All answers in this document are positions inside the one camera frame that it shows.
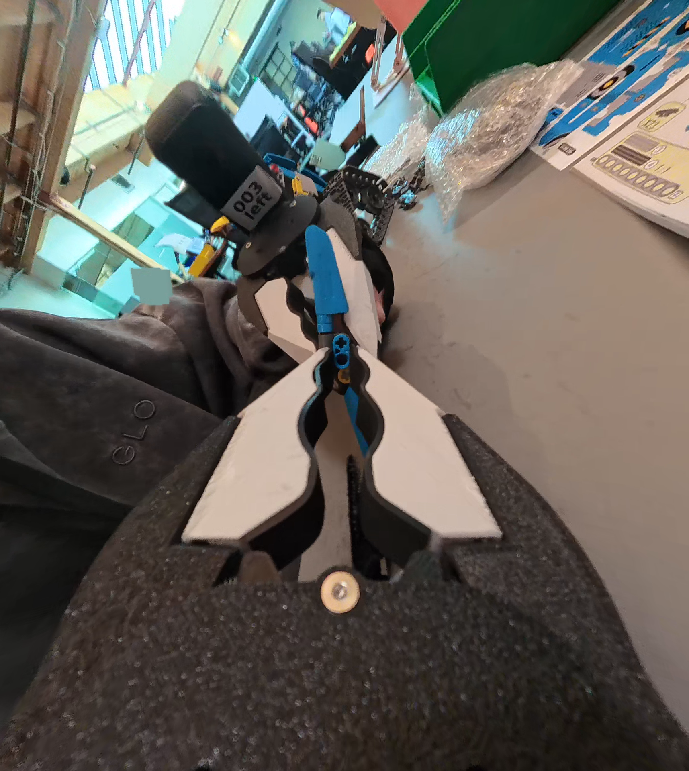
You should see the small blue beam assembly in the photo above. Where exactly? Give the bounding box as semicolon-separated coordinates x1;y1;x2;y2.
305;226;352;369

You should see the large green bin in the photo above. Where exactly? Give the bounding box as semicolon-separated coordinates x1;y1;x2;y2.
401;0;622;118

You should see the clear plastic bag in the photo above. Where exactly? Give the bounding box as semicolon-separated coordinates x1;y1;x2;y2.
425;60;584;225
368;114;437;183

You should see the person's dark clothing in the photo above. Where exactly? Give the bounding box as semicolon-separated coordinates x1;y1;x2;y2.
0;307;249;603

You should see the instruction booklet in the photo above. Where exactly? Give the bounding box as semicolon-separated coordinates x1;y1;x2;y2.
573;45;689;260

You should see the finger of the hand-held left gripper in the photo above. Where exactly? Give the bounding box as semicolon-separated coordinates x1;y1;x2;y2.
257;279;322;363
325;230;385;360

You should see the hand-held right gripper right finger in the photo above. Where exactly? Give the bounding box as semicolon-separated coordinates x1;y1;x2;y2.
355;348;503;544

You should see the blue sticker sheet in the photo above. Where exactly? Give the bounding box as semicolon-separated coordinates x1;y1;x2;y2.
531;0;689;173

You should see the red bin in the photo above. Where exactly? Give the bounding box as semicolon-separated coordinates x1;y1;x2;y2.
374;0;431;29

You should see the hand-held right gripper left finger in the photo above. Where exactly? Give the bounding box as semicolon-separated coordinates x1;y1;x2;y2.
182;349;329;547

